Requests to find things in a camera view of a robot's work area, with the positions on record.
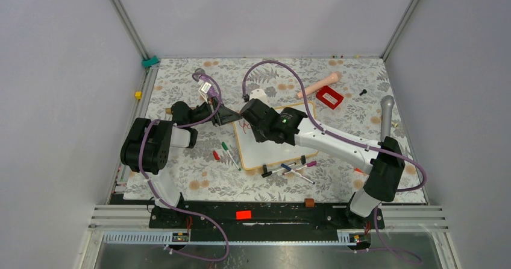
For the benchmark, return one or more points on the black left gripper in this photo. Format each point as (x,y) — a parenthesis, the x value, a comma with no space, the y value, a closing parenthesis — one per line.
(225,115)

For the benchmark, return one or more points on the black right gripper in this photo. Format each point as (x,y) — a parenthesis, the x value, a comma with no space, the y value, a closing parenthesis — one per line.
(259,137)

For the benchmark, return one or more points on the yellow framed whiteboard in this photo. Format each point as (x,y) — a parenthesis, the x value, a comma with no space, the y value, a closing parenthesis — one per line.
(255,154)

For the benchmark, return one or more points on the red marker cap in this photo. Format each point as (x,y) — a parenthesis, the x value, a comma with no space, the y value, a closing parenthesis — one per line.
(216,156)

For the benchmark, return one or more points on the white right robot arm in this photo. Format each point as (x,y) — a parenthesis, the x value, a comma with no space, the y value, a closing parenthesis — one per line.
(381,160)

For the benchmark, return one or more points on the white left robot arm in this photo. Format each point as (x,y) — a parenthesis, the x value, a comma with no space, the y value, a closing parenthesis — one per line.
(148,143)

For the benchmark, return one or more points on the green capped whiteboard marker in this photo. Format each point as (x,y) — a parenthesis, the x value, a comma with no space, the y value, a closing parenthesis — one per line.
(227,150)

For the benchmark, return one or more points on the blue capped whiteboard marker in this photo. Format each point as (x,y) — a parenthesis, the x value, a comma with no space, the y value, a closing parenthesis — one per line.
(298,174)

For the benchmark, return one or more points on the black capped whiteboard marker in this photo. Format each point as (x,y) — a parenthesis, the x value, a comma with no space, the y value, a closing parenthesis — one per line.
(267,173)

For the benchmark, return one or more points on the magenta capped whiteboard marker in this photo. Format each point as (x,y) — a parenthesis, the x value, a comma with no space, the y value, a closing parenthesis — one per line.
(308,165)

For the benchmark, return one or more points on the purple glitter toy microphone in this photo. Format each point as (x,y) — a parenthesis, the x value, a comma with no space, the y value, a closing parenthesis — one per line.
(198,74)

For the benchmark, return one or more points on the red rectangular plastic box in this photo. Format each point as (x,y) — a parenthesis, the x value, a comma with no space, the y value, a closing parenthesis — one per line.
(329,97)

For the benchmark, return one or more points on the pink toy microphone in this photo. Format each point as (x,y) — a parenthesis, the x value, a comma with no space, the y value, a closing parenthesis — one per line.
(334,77)

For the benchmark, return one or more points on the small yellow cube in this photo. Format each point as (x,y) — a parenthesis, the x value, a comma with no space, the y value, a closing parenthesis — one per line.
(138,95)

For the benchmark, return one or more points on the floral patterned table mat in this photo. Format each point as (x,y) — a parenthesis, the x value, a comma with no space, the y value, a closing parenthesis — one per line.
(200,177)

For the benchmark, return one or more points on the brown cylinder block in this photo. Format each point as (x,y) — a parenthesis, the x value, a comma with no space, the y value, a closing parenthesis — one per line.
(309,202)

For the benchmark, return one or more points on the teal corner clamp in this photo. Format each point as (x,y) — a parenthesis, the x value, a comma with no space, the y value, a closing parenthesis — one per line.
(150,62)

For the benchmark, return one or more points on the red tape label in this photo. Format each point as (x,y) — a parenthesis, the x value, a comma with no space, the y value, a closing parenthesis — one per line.
(243,215)

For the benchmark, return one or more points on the silver toy microphone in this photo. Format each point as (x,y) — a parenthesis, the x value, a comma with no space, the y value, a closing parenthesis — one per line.
(387,104)

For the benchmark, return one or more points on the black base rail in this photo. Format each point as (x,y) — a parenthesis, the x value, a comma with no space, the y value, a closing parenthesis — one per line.
(270,222)

